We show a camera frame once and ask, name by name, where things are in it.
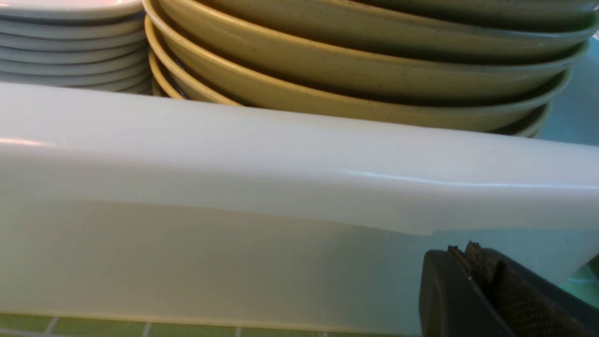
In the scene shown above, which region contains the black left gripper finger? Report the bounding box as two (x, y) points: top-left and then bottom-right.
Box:
(418, 242), (599, 337)

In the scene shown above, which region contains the stacked yellow bowl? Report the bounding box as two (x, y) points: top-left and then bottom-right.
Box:
(159, 0), (598, 64)
(148, 47), (572, 137)
(147, 9), (590, 109)

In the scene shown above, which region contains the top stacked yellow bowl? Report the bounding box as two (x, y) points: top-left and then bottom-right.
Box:
(159, 0), (598, 64)

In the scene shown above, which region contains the white plastic bin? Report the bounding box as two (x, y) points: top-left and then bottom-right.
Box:
(0, 83), (598, 335)

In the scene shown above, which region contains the stack of white plates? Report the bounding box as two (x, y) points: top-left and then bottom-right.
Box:
(0, 0), (152, 95)

